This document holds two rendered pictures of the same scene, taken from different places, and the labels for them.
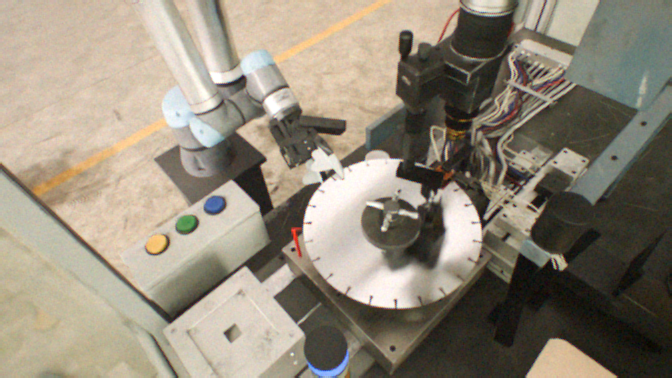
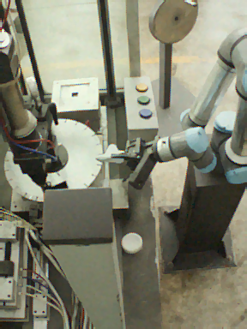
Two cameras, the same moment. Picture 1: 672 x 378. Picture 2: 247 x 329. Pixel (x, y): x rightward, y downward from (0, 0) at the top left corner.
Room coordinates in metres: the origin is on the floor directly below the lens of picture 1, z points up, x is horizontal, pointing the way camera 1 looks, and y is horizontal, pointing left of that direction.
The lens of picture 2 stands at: (1.03, -0.57, 1.96)
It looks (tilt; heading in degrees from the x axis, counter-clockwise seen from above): 54 degrees down; 134
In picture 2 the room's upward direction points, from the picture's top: 9 degrees counter-clockwise
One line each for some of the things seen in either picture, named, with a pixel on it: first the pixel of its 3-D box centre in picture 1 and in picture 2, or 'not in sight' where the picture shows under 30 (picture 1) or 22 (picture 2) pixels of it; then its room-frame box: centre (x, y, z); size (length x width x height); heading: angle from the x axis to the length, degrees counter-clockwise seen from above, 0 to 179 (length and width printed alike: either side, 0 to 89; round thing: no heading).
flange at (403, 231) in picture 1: (390, 219); (51, 155); (0.40, -0.11, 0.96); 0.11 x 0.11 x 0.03
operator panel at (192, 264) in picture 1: (202, 246); (140, 113); (0.47, 0.30, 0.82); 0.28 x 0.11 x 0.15; 127
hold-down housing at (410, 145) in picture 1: (417, 104); (45, 129); (0.46, -0.15, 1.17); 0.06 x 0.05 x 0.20; 118
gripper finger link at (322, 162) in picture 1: (324, 165); (111, 152); (0.55, 0.00, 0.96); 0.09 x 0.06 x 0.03; 28
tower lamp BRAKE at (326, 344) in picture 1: (326, 351); not in sight; (0.12, 0.02, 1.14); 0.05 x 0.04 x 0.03; 37
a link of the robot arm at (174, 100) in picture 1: (191, 113); (228, 132); (0.83, 0.34, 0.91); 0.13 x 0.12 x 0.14; 131
